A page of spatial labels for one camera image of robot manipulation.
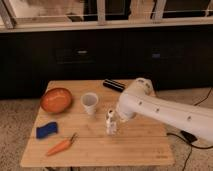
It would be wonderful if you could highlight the orange carrot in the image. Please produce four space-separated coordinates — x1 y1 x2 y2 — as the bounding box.
46 133 77 156

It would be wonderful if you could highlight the white paper cup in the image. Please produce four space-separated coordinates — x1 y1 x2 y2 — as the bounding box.
81 92 99 115

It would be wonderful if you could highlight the black cable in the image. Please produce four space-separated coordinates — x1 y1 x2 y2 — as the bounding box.
166 87 213 171

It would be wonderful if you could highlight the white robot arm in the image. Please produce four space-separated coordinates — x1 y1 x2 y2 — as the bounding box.
116 78 213 142

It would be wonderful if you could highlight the orange bowl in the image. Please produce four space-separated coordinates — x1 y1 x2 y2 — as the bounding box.
40 88 72 113

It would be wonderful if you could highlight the black power adapter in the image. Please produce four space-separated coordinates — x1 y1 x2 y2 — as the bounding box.
181 131 197 143

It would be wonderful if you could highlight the dark cabinet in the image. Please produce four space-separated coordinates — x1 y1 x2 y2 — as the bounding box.
0 26 213 99

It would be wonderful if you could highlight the small white bottle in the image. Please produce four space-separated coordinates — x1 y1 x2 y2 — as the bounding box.
106 109 117 135

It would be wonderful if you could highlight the blue sponge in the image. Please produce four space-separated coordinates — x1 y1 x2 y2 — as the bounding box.
36 122 58 139

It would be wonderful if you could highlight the black rectangular case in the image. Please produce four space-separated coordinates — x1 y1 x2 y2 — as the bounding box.
103 79 125 92

